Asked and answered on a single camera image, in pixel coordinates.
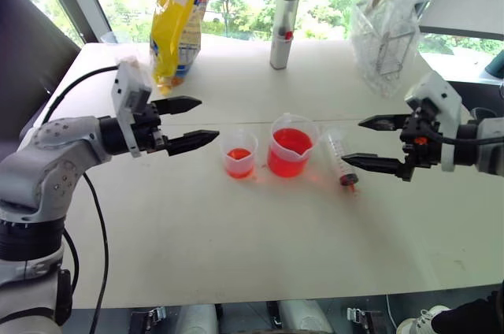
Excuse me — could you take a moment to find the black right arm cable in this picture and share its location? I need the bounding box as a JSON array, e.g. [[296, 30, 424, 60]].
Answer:
[[431, 127, 504, 145]]

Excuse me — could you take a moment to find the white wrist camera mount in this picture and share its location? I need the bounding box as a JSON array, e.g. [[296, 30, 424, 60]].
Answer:
[[405, 70, 463, 173], [110, 61, 153, 159]]

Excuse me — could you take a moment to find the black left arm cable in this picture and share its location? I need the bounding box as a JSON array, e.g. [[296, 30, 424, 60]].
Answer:
[[40, 65, 120, 334]]

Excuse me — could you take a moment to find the clear plastic syringe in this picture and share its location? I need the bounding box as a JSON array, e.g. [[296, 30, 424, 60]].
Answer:
[[324, 125, 361, 194]]

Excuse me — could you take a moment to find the small beaker with red liquid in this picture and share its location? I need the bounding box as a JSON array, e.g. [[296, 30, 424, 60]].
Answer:
[[220, 129, 260, 180]]

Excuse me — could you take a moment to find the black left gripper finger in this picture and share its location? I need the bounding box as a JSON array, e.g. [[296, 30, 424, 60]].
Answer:
[[162, 129, 221, 157], [150, 95, 203, 117]]

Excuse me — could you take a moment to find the yellow snack bag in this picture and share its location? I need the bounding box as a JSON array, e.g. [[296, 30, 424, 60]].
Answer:
[[149, 0, 218, 97]]

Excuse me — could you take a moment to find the wire mesh basket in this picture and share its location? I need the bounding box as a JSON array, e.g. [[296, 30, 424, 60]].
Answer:
[[375, 29, 419, 80]]

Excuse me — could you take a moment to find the white sneaker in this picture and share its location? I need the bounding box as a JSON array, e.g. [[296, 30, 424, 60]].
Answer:
[[396, 305, 450, 334]]

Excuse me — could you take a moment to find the large beaker with red liquid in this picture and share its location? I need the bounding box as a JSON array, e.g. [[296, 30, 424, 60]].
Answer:
[[267, 112, 324, 179]]

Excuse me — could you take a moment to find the metal table latch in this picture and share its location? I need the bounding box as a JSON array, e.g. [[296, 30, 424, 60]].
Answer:
[[129, 305, 167, 334], [346, 306, 390, 334]]

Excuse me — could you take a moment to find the black trouser leg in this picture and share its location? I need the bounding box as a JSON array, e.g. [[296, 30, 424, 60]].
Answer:
[[430, 281, 504, 334]]

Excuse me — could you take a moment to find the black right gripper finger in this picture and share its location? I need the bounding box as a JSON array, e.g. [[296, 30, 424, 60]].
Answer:
[[358, 113, 413, 132], [341, 153, 411, 176]]

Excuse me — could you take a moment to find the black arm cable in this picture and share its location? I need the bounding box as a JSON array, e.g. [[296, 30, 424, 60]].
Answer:
[[431, 127, 504, 145], [40, 65, 120, 334]]

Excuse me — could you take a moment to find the silver rounded shape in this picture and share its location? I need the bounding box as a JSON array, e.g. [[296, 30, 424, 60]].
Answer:
[[183, 303, 220, 334], [275, 299, 336, 334]]

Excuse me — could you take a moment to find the clear plastic bag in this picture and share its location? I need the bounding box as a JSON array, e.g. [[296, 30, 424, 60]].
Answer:
[[350, 0, 462, 99]]

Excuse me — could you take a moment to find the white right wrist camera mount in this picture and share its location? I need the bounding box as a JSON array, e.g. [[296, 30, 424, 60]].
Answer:
[[405, 70, 463, 173]]

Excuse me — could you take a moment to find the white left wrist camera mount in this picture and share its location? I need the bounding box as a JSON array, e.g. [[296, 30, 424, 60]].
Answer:
[[110, 61, 153, 159]]

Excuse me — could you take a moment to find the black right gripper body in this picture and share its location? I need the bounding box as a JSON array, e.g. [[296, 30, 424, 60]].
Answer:
[[397, 98, 443, 183]]

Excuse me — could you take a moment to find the dark teal object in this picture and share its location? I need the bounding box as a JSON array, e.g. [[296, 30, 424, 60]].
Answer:
[[484, 51, 504, 77]]

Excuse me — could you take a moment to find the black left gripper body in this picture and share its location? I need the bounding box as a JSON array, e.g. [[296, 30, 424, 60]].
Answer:
[[131, 101, 170, 154]]

